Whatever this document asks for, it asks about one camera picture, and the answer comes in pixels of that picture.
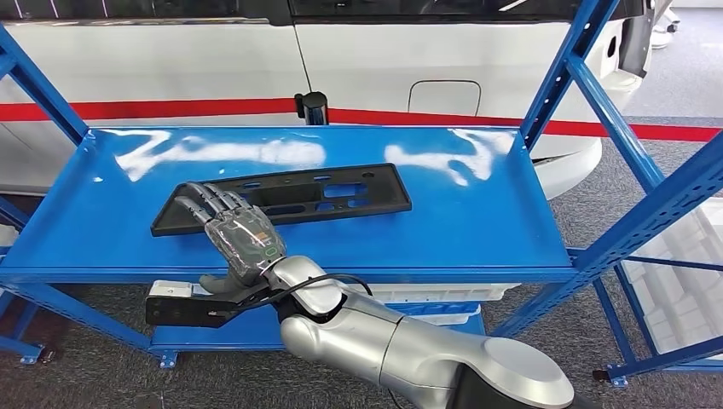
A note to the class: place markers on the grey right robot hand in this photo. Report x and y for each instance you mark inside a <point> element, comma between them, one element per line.
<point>248,237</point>

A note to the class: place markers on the black plastic plate part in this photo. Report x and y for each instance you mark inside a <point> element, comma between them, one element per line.
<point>395,192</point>

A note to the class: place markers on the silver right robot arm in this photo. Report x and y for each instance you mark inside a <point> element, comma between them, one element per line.
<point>395,350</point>

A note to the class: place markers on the blue metal shelf rack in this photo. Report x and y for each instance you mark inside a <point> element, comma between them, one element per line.
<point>666,361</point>
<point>395,243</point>

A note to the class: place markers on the red barrier belt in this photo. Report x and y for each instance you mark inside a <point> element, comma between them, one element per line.
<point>141,110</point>
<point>452,119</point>

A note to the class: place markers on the white car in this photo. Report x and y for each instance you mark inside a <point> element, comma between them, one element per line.
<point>169,62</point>

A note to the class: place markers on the white plastic crate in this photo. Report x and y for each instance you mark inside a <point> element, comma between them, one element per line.
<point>440,292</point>
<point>452,319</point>

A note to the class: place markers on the white moulded foam tray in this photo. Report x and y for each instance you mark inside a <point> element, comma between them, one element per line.
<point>678,305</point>

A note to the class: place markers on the white stand base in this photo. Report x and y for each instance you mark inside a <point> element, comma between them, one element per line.
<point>664,34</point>

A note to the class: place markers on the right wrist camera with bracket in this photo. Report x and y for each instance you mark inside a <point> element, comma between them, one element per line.
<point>181,310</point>

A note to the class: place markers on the black stanchion post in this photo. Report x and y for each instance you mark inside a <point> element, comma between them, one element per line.
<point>312,108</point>

